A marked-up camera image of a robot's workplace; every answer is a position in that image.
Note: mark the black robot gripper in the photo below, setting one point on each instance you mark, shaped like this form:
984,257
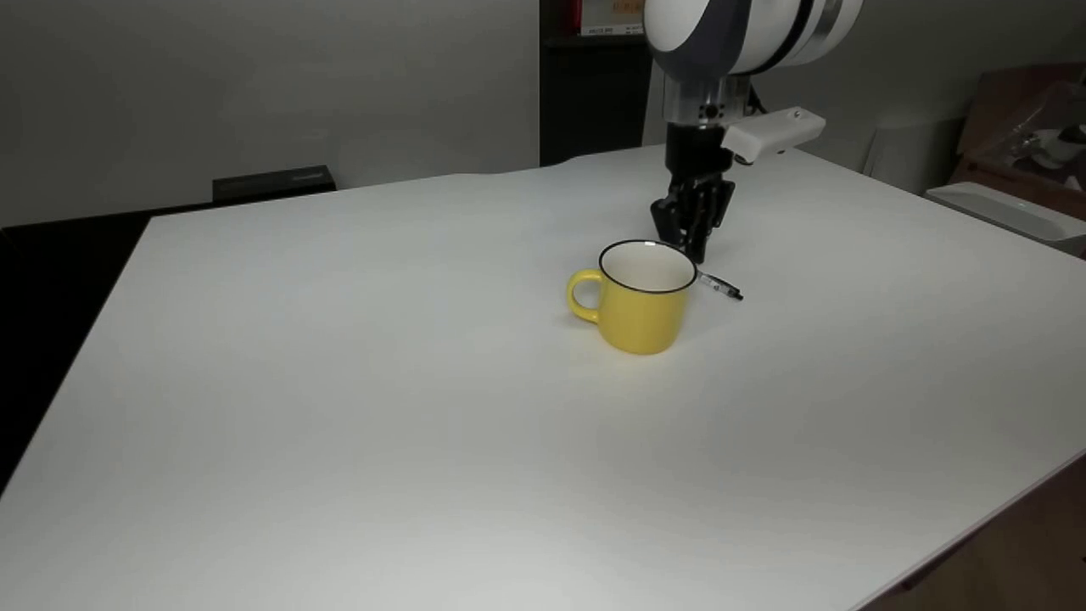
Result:
696,159

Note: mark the black ballpoint pen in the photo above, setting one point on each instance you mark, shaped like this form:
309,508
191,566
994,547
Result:
725,288

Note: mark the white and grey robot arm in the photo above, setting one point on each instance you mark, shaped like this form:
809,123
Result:
748,35

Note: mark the yellow enamel mug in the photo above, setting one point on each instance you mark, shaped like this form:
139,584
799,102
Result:
639,308

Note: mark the black pillar panel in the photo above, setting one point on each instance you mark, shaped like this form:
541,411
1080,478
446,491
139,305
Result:
588,102

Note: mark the red and white poster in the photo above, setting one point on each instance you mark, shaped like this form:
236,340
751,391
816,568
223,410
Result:
616,16

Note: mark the white bin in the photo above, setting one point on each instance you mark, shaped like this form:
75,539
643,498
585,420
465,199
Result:
909,153

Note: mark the brown cardboard box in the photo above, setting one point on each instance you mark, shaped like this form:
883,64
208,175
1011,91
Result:
1021,137

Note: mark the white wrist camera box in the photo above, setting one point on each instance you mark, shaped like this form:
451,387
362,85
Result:
775,130

